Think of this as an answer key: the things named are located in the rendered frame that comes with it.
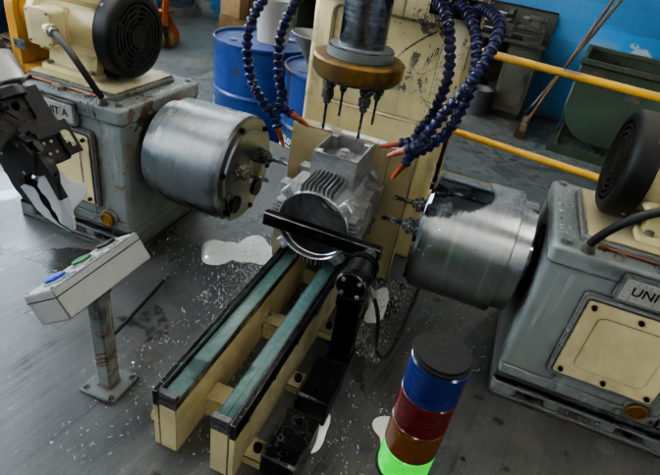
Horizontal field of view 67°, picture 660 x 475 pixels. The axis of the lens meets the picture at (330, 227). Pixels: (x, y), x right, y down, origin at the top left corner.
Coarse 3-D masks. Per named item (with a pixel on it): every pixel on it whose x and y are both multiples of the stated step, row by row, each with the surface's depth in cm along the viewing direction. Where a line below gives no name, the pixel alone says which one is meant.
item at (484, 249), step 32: (448, 192) 93; (480, 192) 93; (512, 192) 95; (416, 224) 98; (448, 224) 91; (480, 224) 90; (512, 224) 89; (416, 256) 93; (448, 256) 91; (480, 256) 89; (512, 256) 89; (448, 288) 95; (480, 288) 92; (512, 288) 91
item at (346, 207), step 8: (368, 176) 112; (376, 176) 112; (288, 192) 101; (344, 208) 97; (352, 208) 98; (344, 216) 98; (280, 240) 107; (336, 256) 103; (344, 256) 105; (336, 264) 104
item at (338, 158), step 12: (324, 144) 108; (336, 144) 112; (348, 144) 112; (360, 144) 111; (372, 144) 110; (312, 156) 104; (324, 156) 103; (336, 156) 102; (348, 156) 107; (360, 156) 111; (312, 168) 105; (324, 168) 104; (336, 168) 103; (348, 168) 102; (360, 168) 105; (360, 180) 107
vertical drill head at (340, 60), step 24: (360, 0) 88; (384, 0) 88; (360, 24) 89; (384, 24) 90; (336, 48) 92; (360, 48) 92; (384, 48) 94; (336, 72) 91; (360, 72) 89; (384, 72) 91; (360, 96) 95; (360, 120) 97
